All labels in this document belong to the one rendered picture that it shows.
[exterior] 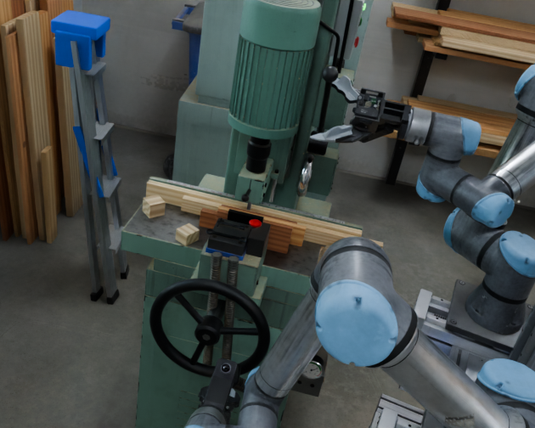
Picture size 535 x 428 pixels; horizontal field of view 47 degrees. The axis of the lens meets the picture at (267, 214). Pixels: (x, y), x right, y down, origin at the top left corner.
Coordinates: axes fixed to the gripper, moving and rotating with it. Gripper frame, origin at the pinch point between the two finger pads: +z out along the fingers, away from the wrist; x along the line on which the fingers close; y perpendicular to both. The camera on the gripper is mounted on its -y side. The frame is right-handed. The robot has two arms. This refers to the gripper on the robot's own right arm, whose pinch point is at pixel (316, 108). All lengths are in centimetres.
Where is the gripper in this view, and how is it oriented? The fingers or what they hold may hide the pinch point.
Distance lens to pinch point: 140.9
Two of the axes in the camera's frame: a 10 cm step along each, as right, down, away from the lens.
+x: -2.5, 9.3, -2.6
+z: -9.7, -2.3, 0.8
